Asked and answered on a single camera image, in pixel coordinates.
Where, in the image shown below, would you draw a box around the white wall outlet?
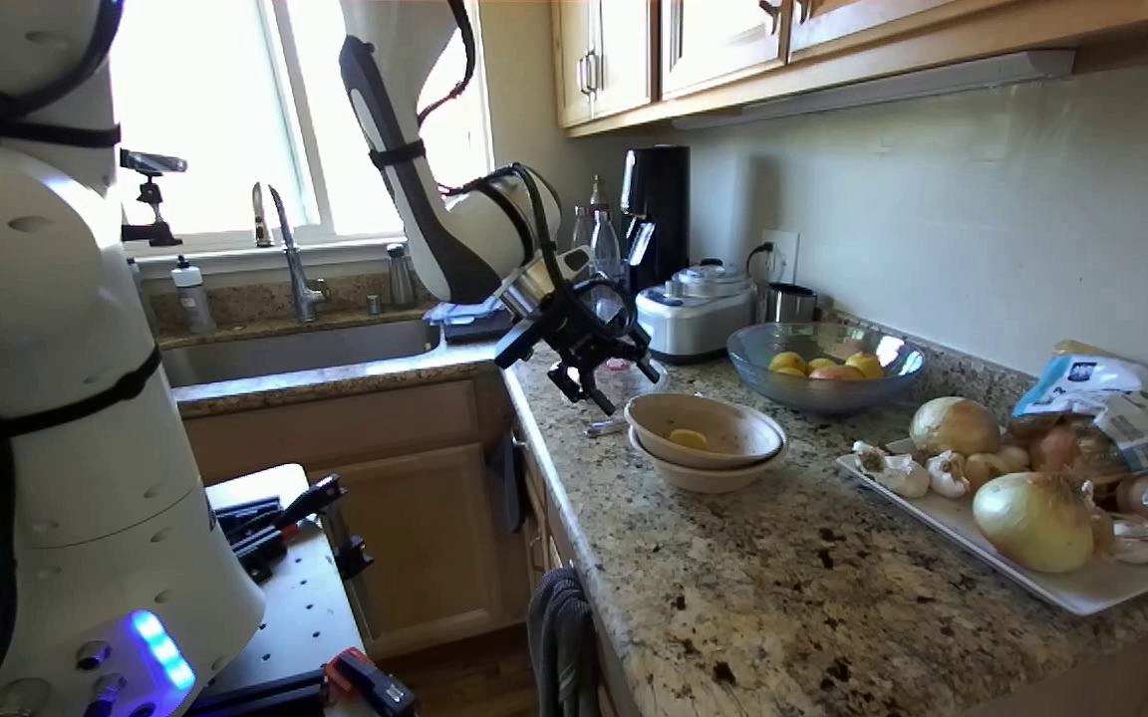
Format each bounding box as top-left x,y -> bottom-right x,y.
756,228 -> 802,285

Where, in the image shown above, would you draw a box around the black camera on tripod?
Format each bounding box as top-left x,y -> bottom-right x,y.
117,146 -> 190,250

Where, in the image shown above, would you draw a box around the small sink side bottle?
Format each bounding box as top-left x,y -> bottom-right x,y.
381,239 -> 417,309

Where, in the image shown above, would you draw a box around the perforated robot cart board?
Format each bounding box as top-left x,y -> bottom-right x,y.
199,456 -> 377,717

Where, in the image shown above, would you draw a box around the dark hanging cloth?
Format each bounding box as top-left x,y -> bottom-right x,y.
485,430 -> 534,533

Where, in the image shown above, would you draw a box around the wood sink base cabinet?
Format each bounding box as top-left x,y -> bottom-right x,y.
178,374 -> 534,663

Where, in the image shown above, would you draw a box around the grey hanging towel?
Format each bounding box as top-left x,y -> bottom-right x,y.
525,566 -> 606,717

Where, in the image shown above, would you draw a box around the clear soap dispenser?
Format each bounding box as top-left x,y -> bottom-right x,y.
169,250 -> 215,335

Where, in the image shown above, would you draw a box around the white framed window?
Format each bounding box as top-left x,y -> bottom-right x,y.
106,0 -> 497,250

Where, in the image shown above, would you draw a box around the chrome kitchen faucet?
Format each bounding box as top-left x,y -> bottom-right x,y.
246,180 -> 329,327

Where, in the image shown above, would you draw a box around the large pale onion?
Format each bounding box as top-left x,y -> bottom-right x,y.
970,471 -> 1100,576

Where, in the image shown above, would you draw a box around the wood drawer base cabinet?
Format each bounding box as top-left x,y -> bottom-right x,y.
511,435 -> 630,717

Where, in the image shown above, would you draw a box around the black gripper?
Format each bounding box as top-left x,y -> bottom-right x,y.
539,274 -> 666,415

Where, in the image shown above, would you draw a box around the black clamp tools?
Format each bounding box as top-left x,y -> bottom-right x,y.
212,474 -> 348,585

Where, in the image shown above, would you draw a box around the steel kitchen sink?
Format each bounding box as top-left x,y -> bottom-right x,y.
151,313 -> 442,390

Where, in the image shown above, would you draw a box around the large blue latch food container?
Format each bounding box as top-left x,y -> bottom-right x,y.
417,296 -> 523,349

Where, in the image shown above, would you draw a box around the white rectangular plate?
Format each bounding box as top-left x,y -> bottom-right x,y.
832,438 -> 1148,616

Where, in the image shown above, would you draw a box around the light wood wall cabinet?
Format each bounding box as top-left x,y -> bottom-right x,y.
546,0 -> 1148,142

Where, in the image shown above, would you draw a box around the glass fruit bowl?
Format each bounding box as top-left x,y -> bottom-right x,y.
725,313 -> 933,419

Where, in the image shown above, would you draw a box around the dark metal cup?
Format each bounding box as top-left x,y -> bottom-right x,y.
753,274 -> 828,329

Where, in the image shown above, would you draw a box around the red black tool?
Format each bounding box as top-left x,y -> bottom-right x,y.
320,646 -> 421,717

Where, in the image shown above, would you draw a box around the clear plastic bottle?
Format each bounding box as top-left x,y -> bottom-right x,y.
583,171 -> 635,292

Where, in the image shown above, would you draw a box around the silver white food chopper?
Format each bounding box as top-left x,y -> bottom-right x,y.
635,258 -> 763,363

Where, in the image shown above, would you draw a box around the orange citrus fruit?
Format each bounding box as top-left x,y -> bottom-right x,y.
805,355 -> 868,390

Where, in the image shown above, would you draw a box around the blue white food package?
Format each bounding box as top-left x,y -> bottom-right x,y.
1007,345 -> 1148,420

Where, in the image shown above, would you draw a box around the brown skinned onion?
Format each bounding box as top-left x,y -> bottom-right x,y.
905,395 -> 1003,456

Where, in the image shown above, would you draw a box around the black soda maker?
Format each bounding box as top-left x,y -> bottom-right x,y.
615,139 -> 693,298

